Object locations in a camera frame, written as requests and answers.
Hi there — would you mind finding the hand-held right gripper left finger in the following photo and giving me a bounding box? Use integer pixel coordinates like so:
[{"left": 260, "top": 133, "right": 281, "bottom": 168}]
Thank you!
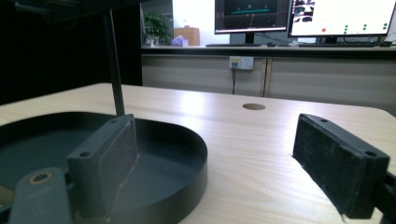
[{"left": 65, "top": 113, "right": 139, "bottom": 219}]

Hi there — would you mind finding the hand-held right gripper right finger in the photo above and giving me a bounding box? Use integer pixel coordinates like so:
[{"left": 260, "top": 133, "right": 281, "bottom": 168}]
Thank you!
[{"left": 291, "top": 113, "right": 390, "bottom": 220}]

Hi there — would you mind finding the black round tray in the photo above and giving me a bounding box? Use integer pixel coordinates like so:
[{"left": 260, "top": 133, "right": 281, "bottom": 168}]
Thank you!
[{"left": 0, "top": 111, "right": 208, "bottom": 224}]

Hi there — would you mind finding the long grey counter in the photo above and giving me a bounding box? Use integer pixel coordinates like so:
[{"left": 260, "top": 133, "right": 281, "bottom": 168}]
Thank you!
[{"left": 141, "top": 46, "right": 396, "bottom": 118}]

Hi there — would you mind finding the black metal stand pole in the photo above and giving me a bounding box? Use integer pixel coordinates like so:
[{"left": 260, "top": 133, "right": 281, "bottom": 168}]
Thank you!
[{"left": 102, "top": 8, "right": 126, "bottom": 117}]

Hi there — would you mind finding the black keyboard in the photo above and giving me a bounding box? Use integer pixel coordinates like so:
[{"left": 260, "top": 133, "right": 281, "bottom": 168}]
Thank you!
[
  {"left": 205, "top": 43, "right": 262, "bottom": 48},
  {"left": 298, "top": 42, "right": 381, "bottom": 49}
]

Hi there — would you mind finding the white screen monitor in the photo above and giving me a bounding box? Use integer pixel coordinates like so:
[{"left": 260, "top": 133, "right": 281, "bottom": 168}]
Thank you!
[{"left": 288, "top": 0, "right": 396, "bottom": 44}]

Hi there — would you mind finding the purple tissue pack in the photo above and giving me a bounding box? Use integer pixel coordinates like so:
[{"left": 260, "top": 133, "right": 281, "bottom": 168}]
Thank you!
[{"left": 171, "top": 35, "right": 190, "bottom": 48}]

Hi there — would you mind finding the green potted plant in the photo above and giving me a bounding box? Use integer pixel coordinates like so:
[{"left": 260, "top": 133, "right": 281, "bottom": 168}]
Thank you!
[{"left": 143, "top": 12, "right": 173, "bottom": 48}]

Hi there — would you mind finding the brown cardboard box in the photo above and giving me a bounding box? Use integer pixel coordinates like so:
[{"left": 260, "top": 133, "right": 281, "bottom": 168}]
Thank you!
[{"left": 173, "top": 27, "right": 201, "bottom": 47}]

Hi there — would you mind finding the dark screen monitor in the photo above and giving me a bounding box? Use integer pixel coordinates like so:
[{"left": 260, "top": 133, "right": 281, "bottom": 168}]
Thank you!
[{"left": 214, "top": 0, "right": 290, "bottom": 45}]

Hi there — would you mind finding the black power cable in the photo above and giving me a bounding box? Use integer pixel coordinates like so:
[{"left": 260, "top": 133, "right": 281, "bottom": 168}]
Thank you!
[{"left": 231, "top": 63, "right": 237, "bottom": 95}]

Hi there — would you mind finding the white wall socket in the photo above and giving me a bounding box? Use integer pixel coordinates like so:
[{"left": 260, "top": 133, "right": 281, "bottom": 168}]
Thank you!
[{"left": 229, "top": 56, "right": 255, "bottom": 71}]

